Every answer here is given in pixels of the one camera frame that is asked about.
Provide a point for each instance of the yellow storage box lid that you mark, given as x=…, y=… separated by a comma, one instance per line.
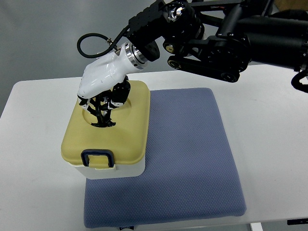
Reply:
x=126, y=140

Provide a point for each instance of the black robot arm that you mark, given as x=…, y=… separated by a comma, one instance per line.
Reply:
x=219, y=38

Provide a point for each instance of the front dark blue latch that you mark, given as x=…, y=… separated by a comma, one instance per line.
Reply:
x=100, y=158

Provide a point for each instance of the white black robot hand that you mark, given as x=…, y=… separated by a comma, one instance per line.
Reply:
x=107, y=71

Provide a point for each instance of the white storage box base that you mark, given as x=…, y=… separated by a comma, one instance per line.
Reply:
x=118, y=171

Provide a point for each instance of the black lid handle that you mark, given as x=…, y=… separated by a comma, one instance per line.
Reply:
x=102, y=113

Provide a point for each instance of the blue textured mat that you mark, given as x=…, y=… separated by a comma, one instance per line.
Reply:
x=189, y=171

